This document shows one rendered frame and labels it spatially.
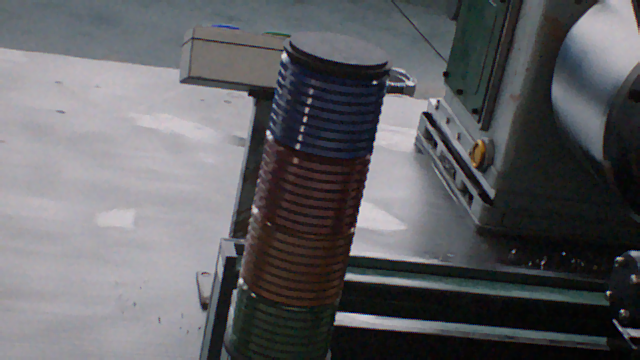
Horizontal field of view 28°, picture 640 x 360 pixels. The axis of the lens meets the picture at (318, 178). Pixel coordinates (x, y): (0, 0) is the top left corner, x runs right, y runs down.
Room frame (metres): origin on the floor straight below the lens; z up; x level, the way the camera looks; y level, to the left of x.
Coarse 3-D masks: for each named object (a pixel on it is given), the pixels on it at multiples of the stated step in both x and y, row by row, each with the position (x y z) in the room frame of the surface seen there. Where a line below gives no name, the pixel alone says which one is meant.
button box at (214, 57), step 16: (192, 32) 1.16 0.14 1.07; (208, 32) 1.17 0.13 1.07; (224, 32) 1.17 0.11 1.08; (240, 32) 1.18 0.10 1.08; (192, 48) 1.16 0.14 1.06; (208, 48) 1.16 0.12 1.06; (224, 48) 1.17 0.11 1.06; (240, 48) 1.17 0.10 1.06; (256, 48) 1.17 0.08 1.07; (272, 48) 1.18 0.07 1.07; (192, 64) 1.15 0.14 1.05; (208, 64) 1.16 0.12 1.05; (224, 64) 1.16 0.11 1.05; (240, 64) 1.16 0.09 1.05; (256, 64) 1.17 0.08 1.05; (272, 64) 1.17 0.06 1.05; (192, 80) 1.16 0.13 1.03; (208, 80) 1.15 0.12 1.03; (224, 80) 1.15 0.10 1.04; (240, 80) 1.16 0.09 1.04; (256, 80) 1.16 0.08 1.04; (272, 80) 1.17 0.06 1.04
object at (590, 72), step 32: (608, 0) 1.44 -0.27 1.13; (576, 32) 1.43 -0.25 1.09; (608, 32) 1.38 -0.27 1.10; (576, 64) 1.39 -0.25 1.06; (608, 64) 1.33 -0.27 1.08; (576, 96) 1.37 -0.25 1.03; (608, 96) 1.30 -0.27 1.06; (576, 128) 1.36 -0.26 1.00; (608, 128) 1.28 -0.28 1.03; (608, 160) 1.28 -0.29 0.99
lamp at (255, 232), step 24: (264, 216) 0.66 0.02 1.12; (264, 240) 0.66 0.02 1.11; (288, 240) 0.65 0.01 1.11; (312, 240) 0.65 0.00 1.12; (336, 240) 0.66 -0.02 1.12; (264, 264) 0.66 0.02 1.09; (288, 264) 0.65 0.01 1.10; (312, 264) 0.65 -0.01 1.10; (336, 264) 0.66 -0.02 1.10; (264, 288) 0.66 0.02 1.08; (288, 288) 0.65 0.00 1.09; (312, 288) 0.66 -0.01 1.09; (336, 288) 0.67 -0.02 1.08
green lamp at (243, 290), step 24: (240, 288) 0.67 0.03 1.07; (240, 312) 0.67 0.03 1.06; (264, 312) 0.66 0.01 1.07; (288, 312) 0.65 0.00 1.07; (312, 312) 0.66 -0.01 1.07; (336, 312) 0.68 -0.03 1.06; (240, 336) 0.66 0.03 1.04; (264, 336) 0.65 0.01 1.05; (288, 336) 0.65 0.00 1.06; (312, 336) 0.66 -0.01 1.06
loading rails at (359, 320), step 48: (240, 240) 1.05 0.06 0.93; (384, 288) 1.04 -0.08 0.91; (432, 288) 1.05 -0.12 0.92; (480, 288) 1.07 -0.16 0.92; (528, 288) 1.10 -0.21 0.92; (576, 288) 1.12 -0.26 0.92; (336, 336) 0.93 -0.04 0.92; (384, 336) 0.94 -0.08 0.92; (432, 336) 0.95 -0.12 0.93; (480, 336) 0.96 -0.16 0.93; (528, 336) 1.00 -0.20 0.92; (576, 336) 1.02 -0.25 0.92
